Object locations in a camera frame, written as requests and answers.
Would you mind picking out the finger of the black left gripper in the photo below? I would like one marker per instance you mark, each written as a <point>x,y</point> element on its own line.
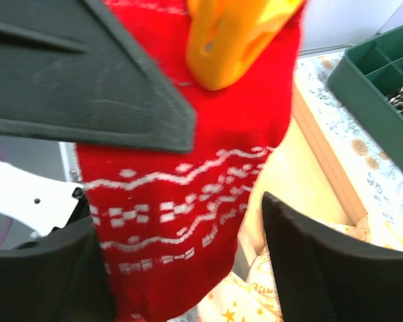
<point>70,72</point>

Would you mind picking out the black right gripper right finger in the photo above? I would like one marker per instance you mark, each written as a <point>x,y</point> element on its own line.
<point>324,275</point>

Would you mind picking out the white clip sock hanger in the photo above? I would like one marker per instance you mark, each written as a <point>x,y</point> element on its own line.
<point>226,37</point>

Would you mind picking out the wooden clothes rack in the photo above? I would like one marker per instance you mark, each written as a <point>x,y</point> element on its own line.
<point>304,172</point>

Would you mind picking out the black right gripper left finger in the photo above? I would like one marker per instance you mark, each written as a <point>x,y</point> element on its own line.
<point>60,277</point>

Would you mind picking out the red christmas sock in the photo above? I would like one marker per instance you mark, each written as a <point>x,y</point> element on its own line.
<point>168,223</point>

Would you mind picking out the white orange patterned cloth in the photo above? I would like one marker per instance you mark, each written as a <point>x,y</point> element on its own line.
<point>256,299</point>

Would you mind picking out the green compartment organizer box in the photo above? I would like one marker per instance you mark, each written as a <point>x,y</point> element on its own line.
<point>364,80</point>

